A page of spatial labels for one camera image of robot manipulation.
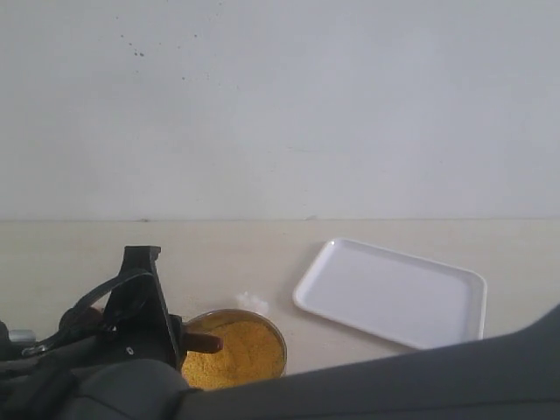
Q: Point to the white rectangular plastic tray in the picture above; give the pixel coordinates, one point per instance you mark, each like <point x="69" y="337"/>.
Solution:
<point x="406" y="299"/>

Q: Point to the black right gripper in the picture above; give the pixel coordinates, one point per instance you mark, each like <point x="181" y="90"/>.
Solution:
<point x="122" y="319"/>

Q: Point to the dark red wooden spoon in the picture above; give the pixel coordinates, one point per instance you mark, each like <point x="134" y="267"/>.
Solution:
<point x="202" y="343"/>

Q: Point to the metal bowl of yellow grain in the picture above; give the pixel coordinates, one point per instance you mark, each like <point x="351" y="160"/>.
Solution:
<point x="251" y="349"/>

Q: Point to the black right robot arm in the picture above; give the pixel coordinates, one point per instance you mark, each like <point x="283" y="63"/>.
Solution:
<point x="515" y="376"/>

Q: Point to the small white cotton tuft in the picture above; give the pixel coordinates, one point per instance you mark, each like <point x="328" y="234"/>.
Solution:
<point x="252" y="303"/>

